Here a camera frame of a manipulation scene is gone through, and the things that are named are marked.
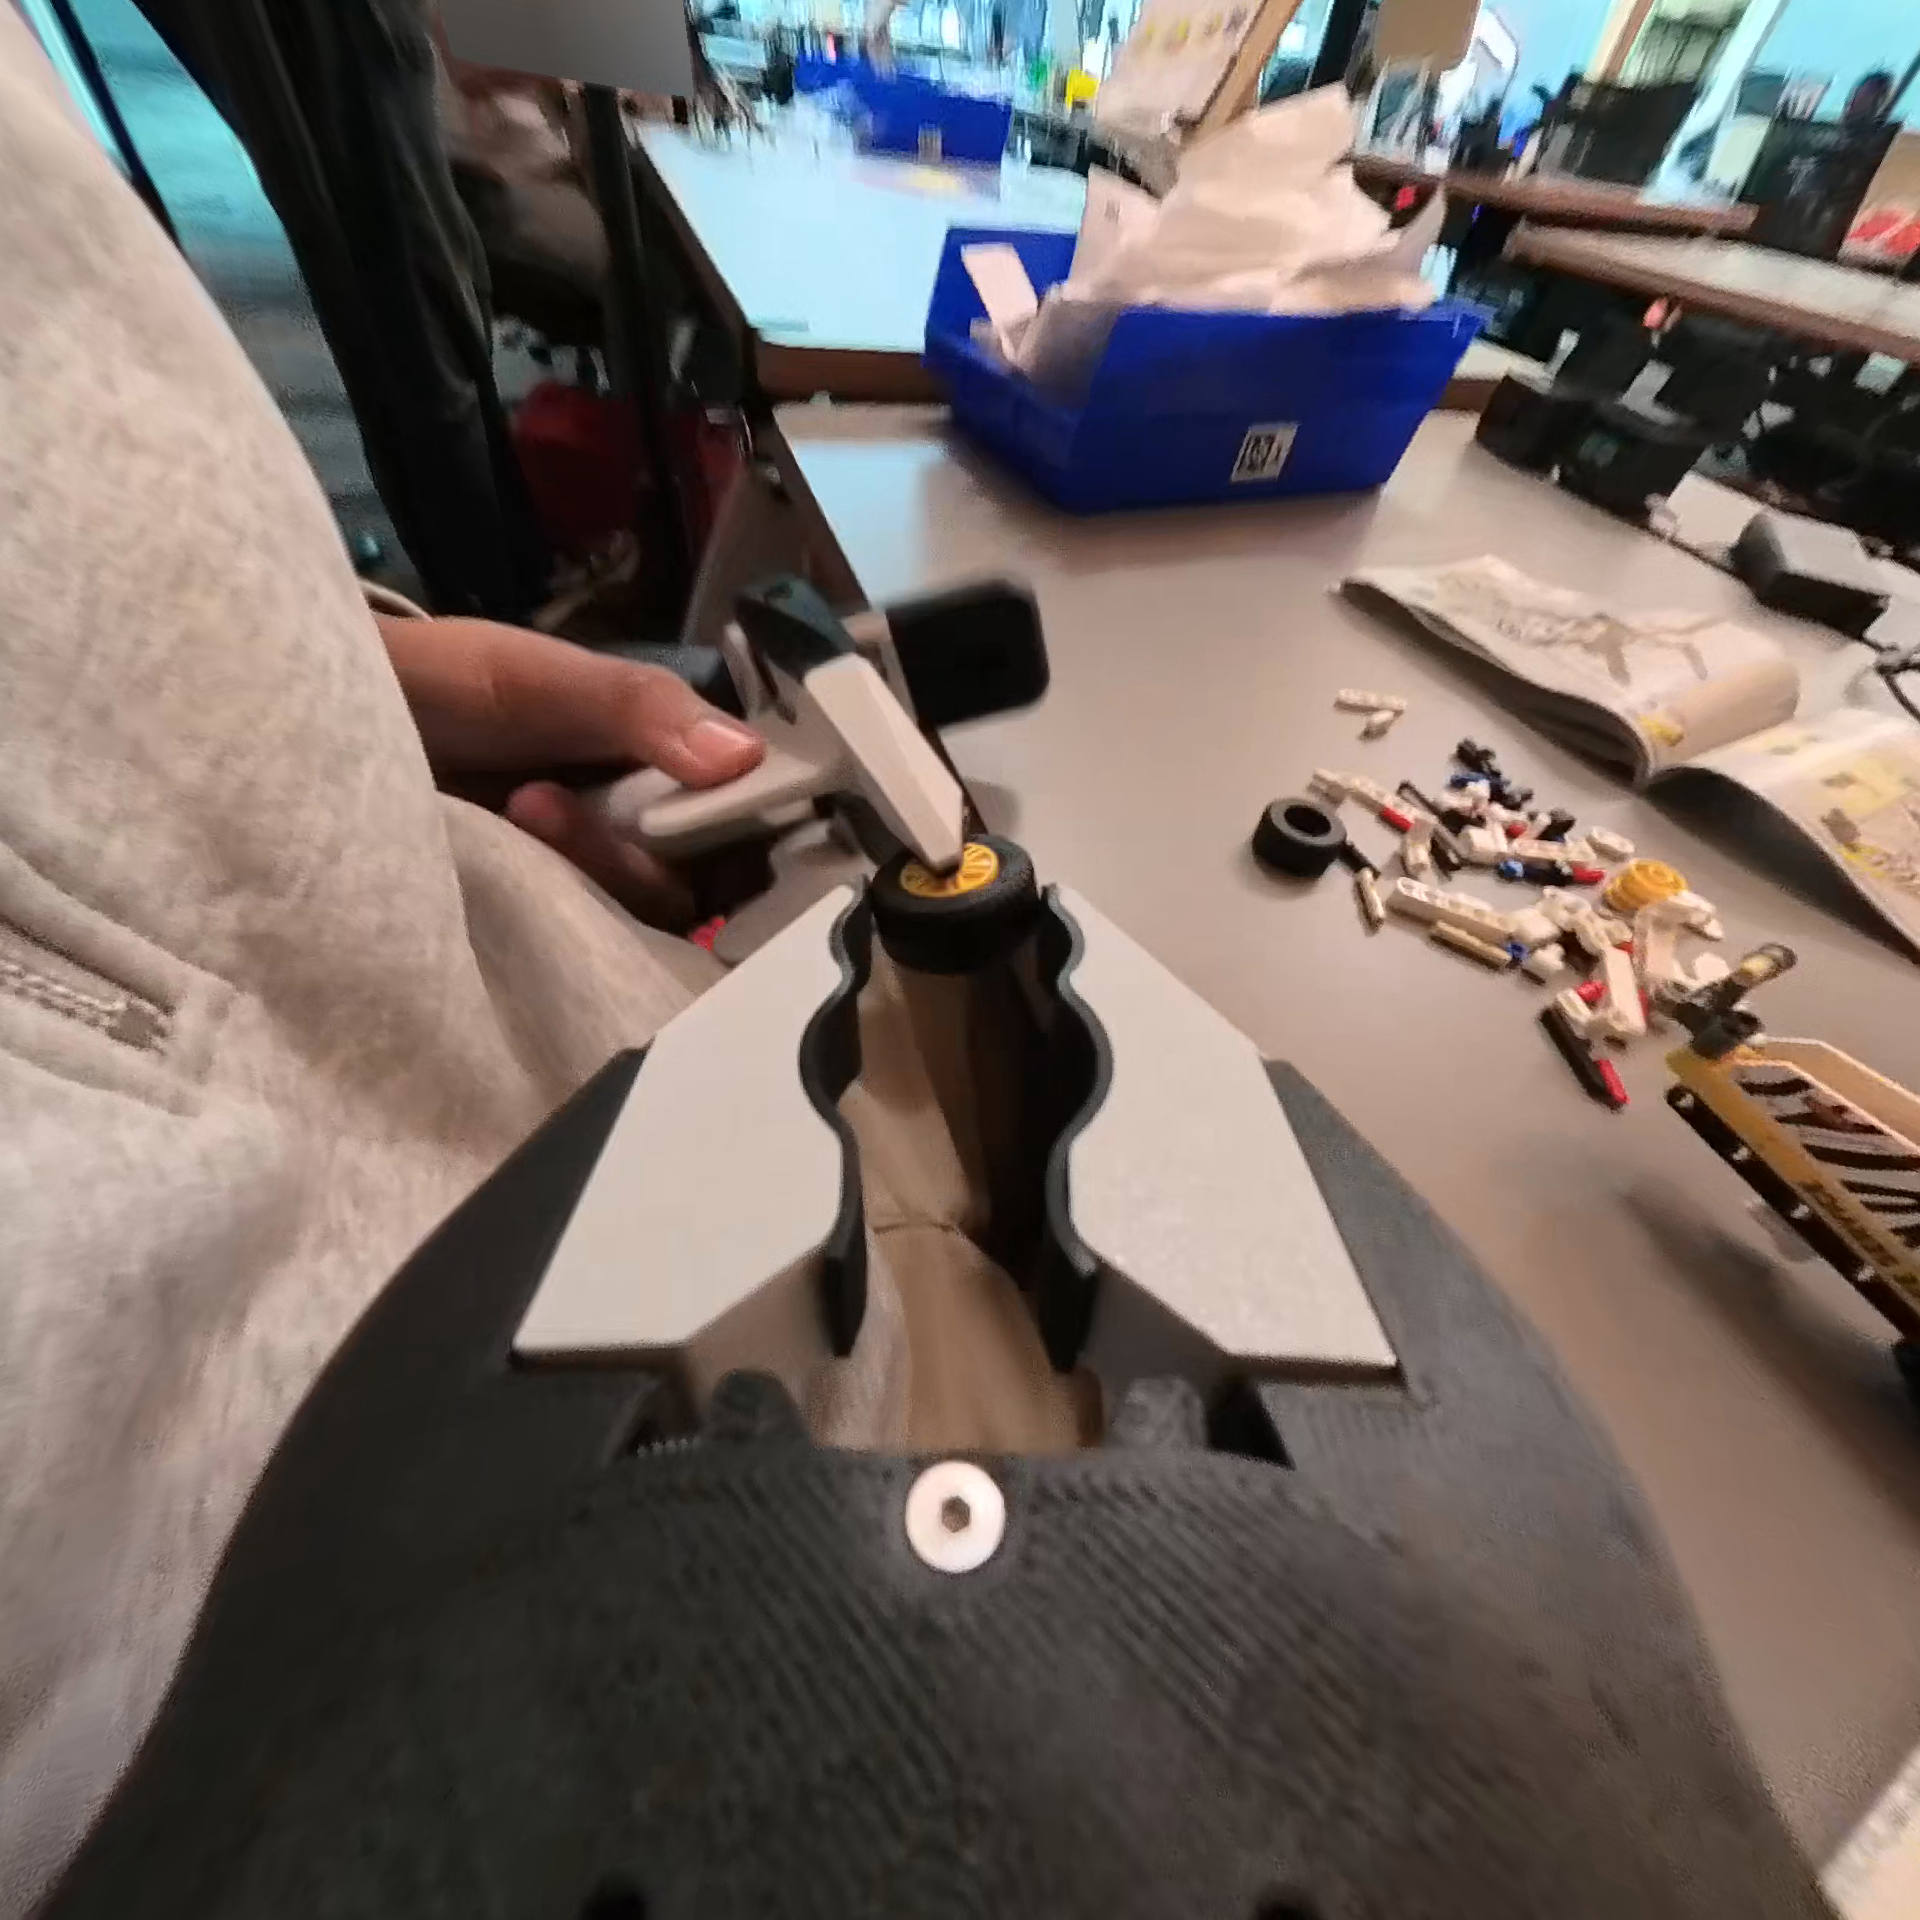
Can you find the person's left hand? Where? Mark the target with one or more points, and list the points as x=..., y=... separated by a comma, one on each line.
x=554, y=704

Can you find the white paper sheet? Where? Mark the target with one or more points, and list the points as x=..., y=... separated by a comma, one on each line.
x=1882, y=1851

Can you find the cardboard sign board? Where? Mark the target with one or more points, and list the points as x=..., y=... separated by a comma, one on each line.
x=1185, y=60

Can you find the blue plastic bin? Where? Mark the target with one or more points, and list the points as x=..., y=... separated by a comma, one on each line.
x=916, y=104
x=1169, y=420

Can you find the black power adapter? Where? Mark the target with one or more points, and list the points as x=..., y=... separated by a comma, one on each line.
x=1809, y=577

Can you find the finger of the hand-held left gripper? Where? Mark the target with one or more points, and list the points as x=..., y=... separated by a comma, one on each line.
x=781, y=696
x=885, y=752

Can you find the lego instruction booklet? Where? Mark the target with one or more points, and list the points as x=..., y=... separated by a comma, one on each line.
x=1845, y=808
x=1573, y=660

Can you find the yellow lego wheel rim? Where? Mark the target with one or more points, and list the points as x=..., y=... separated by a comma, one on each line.
x=981, y=870

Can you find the wooden edged table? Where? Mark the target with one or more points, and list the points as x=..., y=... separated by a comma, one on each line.
x=1723, y=278

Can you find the pile of loose lego pieces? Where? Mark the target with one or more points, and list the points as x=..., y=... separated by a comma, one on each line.
x=1513, y=899

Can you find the grey zip hoodie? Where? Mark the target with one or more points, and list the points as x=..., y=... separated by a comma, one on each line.
x=225, y=899

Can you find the small black lego tire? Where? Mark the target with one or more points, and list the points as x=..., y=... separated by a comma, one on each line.
x=958, y=930

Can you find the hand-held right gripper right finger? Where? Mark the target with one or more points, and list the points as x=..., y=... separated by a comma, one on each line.
x=1230, y=1199

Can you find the red bag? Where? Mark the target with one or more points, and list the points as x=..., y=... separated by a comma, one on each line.
x=631, y=479

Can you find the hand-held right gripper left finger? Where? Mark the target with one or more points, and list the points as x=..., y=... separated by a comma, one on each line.
x=691, y=1199

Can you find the black case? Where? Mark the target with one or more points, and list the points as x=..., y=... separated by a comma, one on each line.
x=1573, y=442

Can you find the khaki trousers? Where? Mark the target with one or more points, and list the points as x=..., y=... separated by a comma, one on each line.
x=929, y=1306

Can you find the large black lego tire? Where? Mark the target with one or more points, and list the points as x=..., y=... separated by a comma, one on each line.
x=1295, y=846

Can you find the black hanging cloth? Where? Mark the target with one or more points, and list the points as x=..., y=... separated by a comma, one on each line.
x=375, y=225

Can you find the pile of white paper wrappers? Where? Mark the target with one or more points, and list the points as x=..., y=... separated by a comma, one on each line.
x=1244, y=209

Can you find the black metal pole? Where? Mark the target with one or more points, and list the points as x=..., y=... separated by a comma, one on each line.
x=606, y=225

